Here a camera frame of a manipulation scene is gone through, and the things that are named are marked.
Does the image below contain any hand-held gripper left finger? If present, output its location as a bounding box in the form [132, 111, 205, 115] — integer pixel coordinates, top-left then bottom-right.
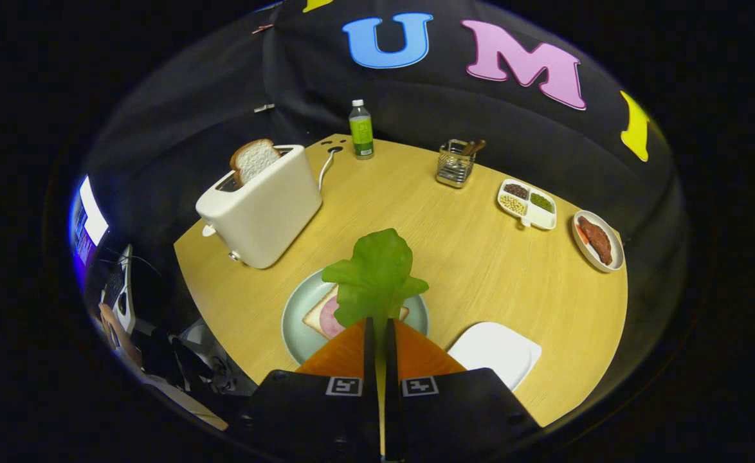
[233, 316, 378, 463]

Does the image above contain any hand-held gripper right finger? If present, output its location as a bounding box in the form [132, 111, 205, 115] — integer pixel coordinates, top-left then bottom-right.
[384, 317, 542, 463]

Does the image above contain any green lettuce leaf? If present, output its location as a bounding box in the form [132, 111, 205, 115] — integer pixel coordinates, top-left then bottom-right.
[322, 228, 430, 329]

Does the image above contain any bread slice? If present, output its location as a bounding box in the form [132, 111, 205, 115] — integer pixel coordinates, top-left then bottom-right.
[302, 286, 410, 340]
[230, 138, 282, 187]

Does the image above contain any pink ham slice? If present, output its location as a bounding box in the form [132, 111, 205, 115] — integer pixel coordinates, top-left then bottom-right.
[318, 296, 347, 340]

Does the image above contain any pale green round plate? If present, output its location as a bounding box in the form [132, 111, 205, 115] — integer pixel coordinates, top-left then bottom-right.
[281, 267, 430, 367]

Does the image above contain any square white plate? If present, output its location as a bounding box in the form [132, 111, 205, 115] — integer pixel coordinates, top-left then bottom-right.
[448, 322, 542, 392]

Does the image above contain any white toaster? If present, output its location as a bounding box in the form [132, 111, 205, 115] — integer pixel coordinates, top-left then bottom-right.
[196, 145, 323, 269]

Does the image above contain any metal utensil holder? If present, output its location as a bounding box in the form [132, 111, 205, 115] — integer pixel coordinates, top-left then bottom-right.
[435, 139, 477, 188]

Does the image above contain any white divided dish with beans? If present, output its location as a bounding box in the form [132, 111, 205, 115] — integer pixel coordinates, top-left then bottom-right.
[497, 178, 557, 231]

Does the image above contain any red meat slice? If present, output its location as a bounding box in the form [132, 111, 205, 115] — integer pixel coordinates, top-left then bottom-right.
[577, 216, 613, 266]

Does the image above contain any green label plastic bottle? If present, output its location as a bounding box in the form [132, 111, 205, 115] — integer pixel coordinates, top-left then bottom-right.
[349, 99, 375, 159]

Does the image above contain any round white plate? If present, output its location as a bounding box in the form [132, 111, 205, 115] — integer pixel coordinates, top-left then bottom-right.
[572, 210, 625, 273]

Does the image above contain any black backdrop cloth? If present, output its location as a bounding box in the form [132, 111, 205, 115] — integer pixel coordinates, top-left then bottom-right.
[82, 0, 690, 277]

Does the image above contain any computer monitor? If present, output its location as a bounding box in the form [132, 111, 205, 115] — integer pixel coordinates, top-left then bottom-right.
[69, 175, 109, 284]

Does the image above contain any white toaster cable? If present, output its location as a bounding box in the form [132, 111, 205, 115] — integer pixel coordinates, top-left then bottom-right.
[318, 147, 344, 192]

